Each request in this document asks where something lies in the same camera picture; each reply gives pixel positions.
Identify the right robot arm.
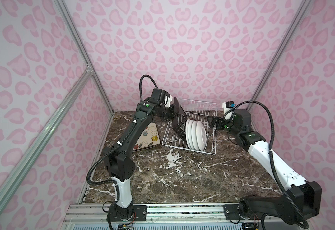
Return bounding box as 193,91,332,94
207,109,322,229

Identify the white round plate patterned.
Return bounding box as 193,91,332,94
200,125,207,151

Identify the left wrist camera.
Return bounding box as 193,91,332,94
164,95,173,108

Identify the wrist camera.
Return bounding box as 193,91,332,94
222,101,235,120
164,95,173,108

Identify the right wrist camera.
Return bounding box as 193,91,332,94
222,101,235,120

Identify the white wire dish rack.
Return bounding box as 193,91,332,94
162,98,218,155

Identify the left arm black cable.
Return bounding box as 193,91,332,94
86,74,158,186

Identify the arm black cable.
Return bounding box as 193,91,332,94
223,100,309,230
86,74,158,186

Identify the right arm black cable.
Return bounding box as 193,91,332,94
223,100,309,230

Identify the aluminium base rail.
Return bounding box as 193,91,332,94
61,203,299,230

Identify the aluminium corner post right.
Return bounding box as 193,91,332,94
251,0,314,101

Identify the aluminium corner post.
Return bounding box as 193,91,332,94
251,0,314,101
53,0,115,115

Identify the aluminium corner post left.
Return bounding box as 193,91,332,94
53,0,115,115

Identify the aluminium frame strut left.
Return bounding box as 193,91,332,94
0,69,93,215

